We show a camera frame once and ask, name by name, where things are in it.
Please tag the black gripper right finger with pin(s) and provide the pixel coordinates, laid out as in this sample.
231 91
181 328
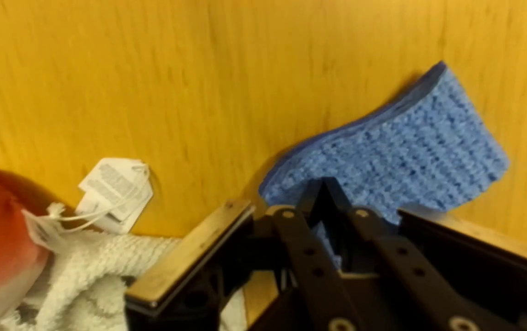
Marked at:
433 270

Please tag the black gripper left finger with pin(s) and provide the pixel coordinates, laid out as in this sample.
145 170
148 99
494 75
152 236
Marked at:
299 258

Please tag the blue knitted cloth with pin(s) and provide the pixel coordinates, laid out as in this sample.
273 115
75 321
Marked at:
409 148

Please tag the white paper tag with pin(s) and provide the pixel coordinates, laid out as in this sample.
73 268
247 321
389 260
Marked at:
117 187

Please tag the white towel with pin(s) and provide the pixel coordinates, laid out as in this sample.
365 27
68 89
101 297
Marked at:
97 277

